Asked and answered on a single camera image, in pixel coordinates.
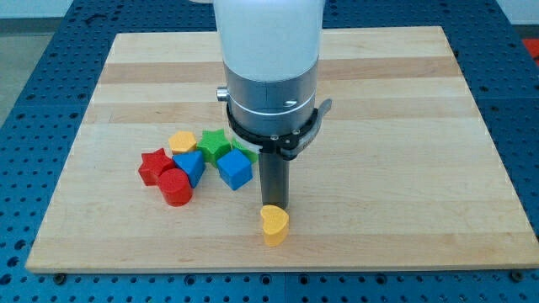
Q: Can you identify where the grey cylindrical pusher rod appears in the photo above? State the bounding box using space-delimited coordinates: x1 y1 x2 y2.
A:
259 153 290 210

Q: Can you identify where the green block behind rod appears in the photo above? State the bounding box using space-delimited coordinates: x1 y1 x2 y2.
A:
232 138 259 163

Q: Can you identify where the black quick-release clamp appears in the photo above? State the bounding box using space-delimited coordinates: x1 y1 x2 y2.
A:
226 98 333 161

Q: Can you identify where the blue cube block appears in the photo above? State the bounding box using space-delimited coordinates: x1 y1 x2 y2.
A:
216 149 253 190

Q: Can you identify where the red cylinder block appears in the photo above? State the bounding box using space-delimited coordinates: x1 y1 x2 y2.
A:
157 168 193 207

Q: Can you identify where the yellow hexagon block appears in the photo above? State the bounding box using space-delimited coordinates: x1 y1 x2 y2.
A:
168 130 197 155

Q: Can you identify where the blue triangle block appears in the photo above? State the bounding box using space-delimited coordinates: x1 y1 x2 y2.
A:
172 151 205 188

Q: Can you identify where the green star block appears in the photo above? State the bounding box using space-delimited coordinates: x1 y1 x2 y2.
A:
197 129 232 167

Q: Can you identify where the light wooden board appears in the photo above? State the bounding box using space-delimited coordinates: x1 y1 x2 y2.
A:
26 27 538 274

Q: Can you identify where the yellow heart block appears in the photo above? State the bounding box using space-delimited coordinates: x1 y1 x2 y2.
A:
260 205 290 247

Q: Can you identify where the red star block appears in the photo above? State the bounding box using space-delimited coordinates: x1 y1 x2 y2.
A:
138 148 175 186

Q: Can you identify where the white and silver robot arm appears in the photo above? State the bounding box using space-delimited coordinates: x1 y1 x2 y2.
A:
213 0 325 136

